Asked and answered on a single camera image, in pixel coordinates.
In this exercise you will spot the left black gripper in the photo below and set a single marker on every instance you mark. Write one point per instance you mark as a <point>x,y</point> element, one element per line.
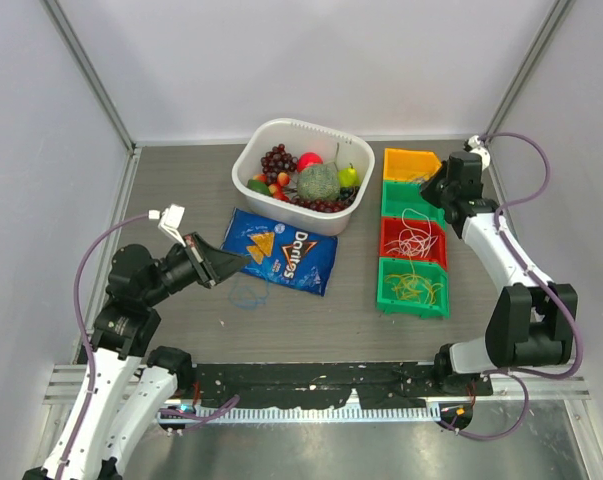
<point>211,264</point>

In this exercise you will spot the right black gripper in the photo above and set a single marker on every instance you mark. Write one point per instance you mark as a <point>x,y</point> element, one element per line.
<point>428,190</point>

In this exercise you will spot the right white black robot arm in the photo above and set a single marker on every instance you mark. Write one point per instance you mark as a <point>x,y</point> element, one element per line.
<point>531,326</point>

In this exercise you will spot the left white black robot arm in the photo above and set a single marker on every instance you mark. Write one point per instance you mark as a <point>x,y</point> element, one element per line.
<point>126,384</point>

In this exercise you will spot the upper green plastic bin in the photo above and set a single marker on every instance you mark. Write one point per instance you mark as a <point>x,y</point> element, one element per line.
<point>403,199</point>

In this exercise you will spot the green plastic bin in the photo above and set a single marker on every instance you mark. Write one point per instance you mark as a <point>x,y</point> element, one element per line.
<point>403,199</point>
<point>412,287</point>

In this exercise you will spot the orange plastic bin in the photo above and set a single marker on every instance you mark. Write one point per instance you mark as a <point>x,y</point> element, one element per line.
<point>411,166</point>

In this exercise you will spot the red plastic bin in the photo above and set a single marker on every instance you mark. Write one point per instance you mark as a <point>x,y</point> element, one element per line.
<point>416,240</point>

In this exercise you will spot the blue Doritos chip bag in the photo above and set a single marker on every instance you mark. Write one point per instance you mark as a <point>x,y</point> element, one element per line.
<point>280,253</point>

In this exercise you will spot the green pear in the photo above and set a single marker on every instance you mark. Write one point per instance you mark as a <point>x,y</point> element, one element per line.
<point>348,177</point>

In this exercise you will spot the lower dark grape bunch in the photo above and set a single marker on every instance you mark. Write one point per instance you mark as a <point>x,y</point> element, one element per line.
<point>345,199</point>

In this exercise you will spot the green lime fruit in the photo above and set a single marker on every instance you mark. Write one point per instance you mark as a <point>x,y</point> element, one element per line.
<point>258,187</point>

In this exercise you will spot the red yellow cherries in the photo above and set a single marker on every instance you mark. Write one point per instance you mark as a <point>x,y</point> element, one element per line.
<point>276,188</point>

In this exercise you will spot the lower green plastic bin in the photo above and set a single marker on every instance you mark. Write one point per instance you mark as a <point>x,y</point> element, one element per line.
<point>412,287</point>

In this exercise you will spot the green netted melon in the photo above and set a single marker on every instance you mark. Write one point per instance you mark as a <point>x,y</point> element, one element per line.
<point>318,182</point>

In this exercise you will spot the white plastic fruit tub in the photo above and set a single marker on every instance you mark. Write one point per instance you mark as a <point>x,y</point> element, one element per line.
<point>335,147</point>

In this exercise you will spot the dark red grape bunch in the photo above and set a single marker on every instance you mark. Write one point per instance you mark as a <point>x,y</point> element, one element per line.
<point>277,160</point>

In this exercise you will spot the red apple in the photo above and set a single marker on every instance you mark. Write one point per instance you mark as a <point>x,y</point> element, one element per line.
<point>308,159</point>

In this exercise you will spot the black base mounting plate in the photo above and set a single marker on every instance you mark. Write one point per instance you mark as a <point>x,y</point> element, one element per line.
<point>378,385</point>

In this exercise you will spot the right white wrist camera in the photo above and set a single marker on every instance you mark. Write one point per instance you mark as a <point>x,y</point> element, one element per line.
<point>476,145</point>

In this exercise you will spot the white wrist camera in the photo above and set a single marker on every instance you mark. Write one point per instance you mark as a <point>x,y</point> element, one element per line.
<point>476,145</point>
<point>168,221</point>

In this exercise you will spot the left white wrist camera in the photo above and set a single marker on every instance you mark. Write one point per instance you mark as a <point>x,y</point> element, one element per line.
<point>168,221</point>

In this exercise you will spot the white slotted cable duct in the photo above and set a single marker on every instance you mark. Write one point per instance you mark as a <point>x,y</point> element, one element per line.
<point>350,413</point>

